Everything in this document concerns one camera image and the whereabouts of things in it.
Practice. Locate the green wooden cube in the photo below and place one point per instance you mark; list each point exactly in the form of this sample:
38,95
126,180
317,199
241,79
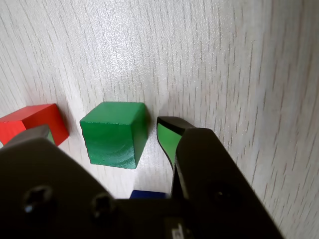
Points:
112,139

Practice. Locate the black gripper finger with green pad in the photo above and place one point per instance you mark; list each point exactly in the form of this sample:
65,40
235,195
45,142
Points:
45,169
204,161

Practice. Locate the blue wooden cube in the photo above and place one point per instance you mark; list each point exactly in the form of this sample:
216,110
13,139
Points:
147,194

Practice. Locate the red wooden cube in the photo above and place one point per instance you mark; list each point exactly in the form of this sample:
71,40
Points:
37,117

